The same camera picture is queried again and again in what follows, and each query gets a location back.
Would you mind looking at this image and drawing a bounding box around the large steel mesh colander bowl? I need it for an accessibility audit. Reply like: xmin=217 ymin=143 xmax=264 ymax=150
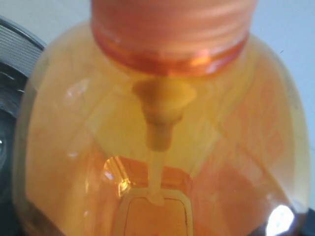
xmin=0 ymin=16 xmax=45 ymax=236

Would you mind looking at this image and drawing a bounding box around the orange pump soap bottle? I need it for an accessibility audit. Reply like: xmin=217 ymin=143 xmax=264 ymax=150
xmin=13 ymin=0 xmax=310 ymax=236

